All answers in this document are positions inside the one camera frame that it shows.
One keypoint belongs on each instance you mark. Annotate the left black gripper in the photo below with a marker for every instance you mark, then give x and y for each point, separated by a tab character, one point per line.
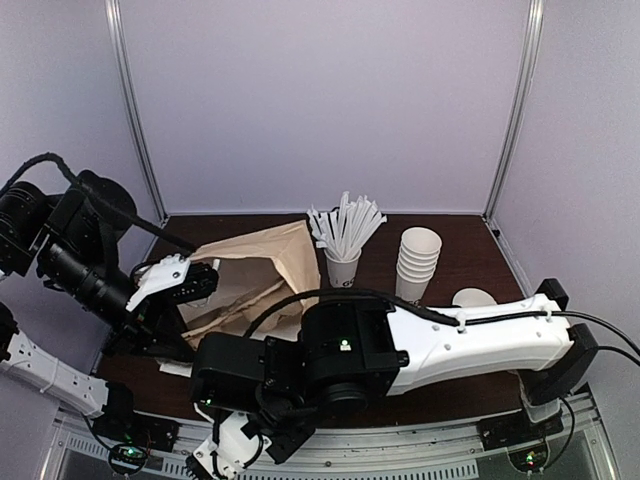
145	326

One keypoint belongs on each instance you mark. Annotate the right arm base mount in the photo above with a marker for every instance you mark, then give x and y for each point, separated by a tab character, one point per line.
525	442

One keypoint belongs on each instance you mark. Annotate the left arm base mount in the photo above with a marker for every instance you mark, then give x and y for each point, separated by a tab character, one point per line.
130	444

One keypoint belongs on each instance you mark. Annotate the metal wall post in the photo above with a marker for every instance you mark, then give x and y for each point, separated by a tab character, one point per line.
118	40
527	66

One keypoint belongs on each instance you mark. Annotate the right metal wall post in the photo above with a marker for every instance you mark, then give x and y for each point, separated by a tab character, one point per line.
527	66

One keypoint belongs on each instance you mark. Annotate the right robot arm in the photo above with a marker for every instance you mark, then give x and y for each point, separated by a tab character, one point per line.
268	396

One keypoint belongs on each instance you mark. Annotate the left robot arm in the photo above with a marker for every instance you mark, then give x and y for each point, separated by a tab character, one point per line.
71	240

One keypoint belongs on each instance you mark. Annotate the stack of white paper cups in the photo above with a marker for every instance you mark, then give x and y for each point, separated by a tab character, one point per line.
418	256

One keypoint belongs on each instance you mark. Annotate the paper cup holding straws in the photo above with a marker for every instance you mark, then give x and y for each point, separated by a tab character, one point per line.
341	269

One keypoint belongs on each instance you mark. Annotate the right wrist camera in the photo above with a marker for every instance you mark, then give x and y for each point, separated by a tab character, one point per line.
229	450

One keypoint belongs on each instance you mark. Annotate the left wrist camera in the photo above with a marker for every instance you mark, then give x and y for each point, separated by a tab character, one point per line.
177	277

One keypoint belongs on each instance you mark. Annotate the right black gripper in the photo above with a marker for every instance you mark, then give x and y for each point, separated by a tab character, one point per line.
281	455

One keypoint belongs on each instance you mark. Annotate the left metal wall post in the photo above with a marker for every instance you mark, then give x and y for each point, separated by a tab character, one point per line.
118	40

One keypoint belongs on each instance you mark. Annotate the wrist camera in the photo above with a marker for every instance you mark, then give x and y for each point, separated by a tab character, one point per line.
229	450
177	277

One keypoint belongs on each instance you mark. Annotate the white round bowl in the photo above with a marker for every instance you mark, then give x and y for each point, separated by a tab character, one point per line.
472	297

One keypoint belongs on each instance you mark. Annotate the bundle of wrapped straws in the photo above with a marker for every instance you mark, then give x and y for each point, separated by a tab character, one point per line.
343	231

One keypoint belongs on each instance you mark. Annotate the aluminium front rail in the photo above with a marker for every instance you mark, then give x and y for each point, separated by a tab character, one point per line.
446	450

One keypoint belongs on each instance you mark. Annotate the brown paper bag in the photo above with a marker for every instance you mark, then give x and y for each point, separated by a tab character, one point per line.
256	270

